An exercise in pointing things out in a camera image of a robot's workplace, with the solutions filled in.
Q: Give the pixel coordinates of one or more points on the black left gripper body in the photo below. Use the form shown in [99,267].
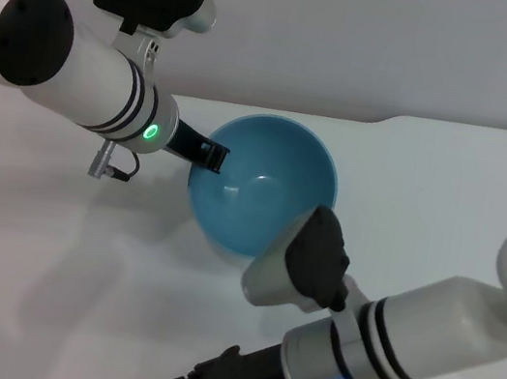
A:
[188,143]

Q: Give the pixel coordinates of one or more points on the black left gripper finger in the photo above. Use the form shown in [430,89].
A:
[215,158]

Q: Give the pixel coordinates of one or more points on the blue bowl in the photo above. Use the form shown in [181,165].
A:
[253,189]

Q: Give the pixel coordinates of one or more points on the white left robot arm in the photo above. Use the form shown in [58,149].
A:
[90,87]

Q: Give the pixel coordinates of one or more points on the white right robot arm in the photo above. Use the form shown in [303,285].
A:
[430,328]

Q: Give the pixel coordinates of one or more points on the white left camera bracket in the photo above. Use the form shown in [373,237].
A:
[143,50]

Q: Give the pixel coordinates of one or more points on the white camera bracket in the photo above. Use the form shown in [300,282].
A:
[350,309]
[143,50]

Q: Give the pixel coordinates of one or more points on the white right camera bracket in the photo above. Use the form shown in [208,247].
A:
[350,309]

